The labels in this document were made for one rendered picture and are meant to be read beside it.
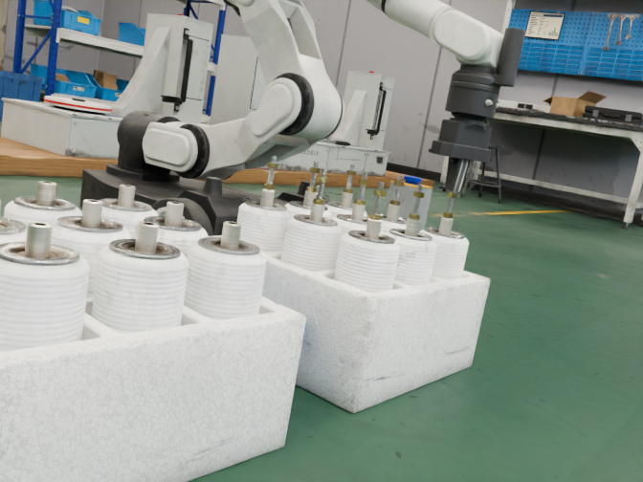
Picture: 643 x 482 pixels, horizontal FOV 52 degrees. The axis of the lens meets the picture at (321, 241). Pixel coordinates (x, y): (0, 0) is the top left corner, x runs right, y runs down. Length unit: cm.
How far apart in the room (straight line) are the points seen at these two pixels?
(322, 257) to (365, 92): 387
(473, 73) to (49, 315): 82
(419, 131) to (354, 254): 589
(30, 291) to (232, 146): 110
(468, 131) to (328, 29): 654
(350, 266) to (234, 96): 296
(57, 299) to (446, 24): 83
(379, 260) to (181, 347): 41
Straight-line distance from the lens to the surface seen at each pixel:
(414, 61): 702
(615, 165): 617
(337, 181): 436
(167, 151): 178
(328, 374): 103
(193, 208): 144
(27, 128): 334
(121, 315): 71
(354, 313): 98
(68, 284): 65
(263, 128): 154
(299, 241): 108
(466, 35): 120
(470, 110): 119
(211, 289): 77
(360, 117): 488
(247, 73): 386
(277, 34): 161
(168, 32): 355
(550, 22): 637
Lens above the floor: 42
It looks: 10 degrees down
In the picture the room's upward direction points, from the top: 10 degrees clockwise
